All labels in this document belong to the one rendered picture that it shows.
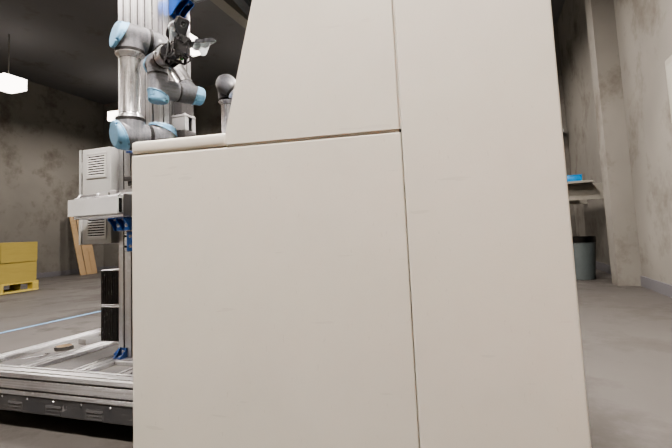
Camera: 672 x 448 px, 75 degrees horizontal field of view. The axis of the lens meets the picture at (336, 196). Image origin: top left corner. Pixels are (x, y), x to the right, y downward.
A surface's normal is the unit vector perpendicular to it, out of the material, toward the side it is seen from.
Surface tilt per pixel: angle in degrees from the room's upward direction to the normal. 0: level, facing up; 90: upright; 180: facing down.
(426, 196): 90
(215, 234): 90
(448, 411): 90
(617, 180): 90
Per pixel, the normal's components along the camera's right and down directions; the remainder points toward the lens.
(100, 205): -0.32, -0.07
